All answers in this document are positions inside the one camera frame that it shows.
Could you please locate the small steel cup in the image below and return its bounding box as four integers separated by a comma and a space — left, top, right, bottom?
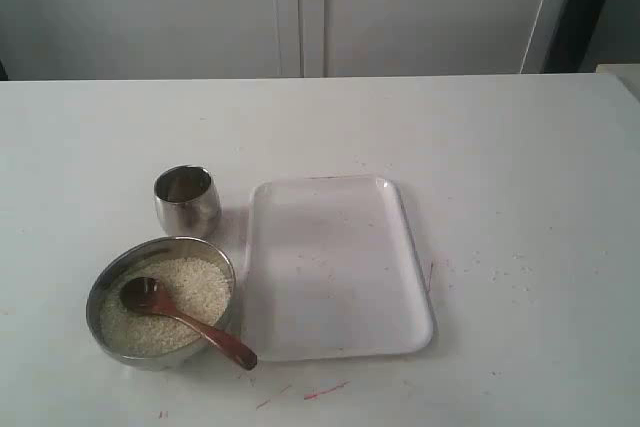
153, 165, 222, 239

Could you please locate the white cabinet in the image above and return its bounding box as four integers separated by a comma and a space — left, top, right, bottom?
1, 0, 565, 80

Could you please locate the brown wooden spoon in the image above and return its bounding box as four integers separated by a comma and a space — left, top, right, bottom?
119, 277, 258, 371

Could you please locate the large steel rice bowl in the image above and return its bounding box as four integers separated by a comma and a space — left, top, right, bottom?
86, 237, 236, 370

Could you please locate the white plastic tray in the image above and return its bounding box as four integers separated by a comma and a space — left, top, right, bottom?
241, 175, 434, 362

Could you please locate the dark door frame post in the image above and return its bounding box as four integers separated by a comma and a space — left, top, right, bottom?
542, 0, 606, 73

